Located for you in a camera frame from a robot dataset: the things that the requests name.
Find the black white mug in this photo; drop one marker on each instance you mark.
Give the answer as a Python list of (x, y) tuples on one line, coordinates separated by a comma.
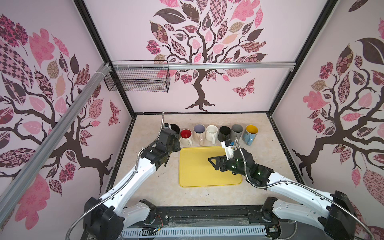
[(176, 128)]

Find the pink beige mug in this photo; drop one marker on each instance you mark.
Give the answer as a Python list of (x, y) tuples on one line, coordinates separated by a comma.
[(199, 134)]

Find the blue mug yellow inside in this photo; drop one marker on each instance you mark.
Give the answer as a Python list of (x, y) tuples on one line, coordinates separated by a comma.
[(249, 134)]

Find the aluminium rail left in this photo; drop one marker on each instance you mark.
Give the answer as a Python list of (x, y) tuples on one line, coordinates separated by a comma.
[(23, 180)]

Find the yellow plastic tray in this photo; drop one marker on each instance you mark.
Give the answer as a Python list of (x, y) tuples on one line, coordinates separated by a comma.
[(195, 170)]

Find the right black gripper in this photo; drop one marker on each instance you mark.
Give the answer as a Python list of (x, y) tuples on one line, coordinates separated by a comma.
[(220, 159)]

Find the aluminium rail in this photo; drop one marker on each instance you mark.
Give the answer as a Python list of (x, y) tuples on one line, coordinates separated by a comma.
[(206, 66), (23, 180)]

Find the cream white mug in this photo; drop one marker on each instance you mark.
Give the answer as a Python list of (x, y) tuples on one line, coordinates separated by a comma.
[(186, 137)]

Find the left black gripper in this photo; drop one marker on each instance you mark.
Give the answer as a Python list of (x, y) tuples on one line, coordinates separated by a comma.
[(177, 147)]

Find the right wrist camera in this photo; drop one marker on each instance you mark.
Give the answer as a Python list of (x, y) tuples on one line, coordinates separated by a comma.
[(229, 148)]

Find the black wire basket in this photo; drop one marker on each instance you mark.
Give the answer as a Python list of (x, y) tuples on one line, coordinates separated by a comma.
[(139, 76)]

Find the white ribbed mug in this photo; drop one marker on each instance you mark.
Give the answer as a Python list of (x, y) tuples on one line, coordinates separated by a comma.
[(212, 134)]

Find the aluminium rail back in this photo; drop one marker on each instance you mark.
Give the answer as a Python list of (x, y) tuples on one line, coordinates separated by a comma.
[(206, 66)]

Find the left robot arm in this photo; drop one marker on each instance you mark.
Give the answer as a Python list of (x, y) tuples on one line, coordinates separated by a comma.
[(126, 192)]

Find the white slotted cable duct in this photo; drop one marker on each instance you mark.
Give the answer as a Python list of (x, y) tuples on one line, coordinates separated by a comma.
[(192, 232)]

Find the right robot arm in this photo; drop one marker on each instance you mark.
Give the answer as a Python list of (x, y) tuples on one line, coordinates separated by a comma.
[(300, 195)]

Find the grey mug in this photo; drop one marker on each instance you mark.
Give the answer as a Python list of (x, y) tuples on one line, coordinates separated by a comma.
[(236, 132)]

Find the black base frame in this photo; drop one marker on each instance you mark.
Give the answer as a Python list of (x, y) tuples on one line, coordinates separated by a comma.
[(183, 215)]

